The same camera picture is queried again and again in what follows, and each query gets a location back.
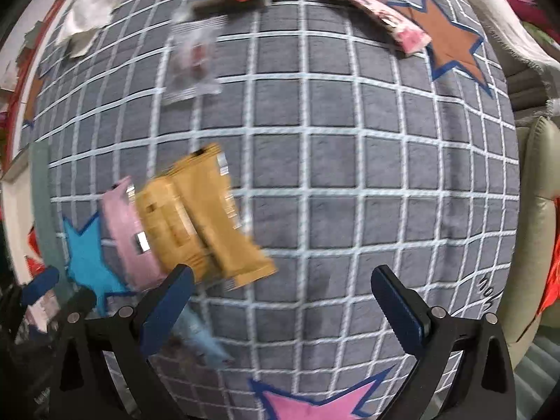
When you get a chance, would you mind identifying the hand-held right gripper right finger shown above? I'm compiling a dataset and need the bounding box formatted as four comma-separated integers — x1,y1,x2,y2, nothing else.
371,265,523,420

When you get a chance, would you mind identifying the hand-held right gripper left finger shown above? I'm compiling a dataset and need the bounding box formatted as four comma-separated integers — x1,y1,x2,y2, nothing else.
51,264,194,420

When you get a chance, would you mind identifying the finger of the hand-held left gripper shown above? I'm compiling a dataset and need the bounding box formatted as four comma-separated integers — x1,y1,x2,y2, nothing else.
9,266,61,311
65,289,98,316

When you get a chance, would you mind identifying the pink cranberry biscuit packet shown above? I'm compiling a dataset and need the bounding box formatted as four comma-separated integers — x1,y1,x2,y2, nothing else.
24,291,60,333

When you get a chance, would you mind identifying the pink text snack packet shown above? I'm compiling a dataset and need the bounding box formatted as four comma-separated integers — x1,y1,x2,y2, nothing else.
101,176,169,292

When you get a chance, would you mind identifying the tan snack packet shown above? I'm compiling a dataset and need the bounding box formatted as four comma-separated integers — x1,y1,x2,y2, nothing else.
175,143,277,289
135,177,211,283

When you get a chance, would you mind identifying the red snack packet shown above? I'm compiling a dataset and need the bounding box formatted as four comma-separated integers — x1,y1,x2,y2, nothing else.
24,226,47,274

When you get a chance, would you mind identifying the light blue snack packet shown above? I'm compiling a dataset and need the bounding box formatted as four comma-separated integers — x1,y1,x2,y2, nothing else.
173,306,235,370

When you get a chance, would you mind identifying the grey checked star blanket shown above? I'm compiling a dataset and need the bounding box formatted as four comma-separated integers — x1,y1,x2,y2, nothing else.
9,0,521,420

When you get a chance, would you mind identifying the green leather armchair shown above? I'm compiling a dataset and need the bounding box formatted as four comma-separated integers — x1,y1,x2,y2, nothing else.
499,116,560,368

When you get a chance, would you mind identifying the red orange bag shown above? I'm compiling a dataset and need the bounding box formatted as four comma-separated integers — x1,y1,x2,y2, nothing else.
540,227,560,316

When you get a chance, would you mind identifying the clear wrapper dark cake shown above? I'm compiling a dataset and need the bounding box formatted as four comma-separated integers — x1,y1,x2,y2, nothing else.
163,9,228,105

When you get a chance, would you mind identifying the white crumpled tissue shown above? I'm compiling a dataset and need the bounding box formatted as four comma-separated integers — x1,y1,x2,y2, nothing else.
55,0,125,58

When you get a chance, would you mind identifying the long pink strawberry print packet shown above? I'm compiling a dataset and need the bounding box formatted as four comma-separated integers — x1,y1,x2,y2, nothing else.
300,0,432,55

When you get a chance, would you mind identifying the white covered sofa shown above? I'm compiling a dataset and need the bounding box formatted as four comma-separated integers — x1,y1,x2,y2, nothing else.
455,0,560,75

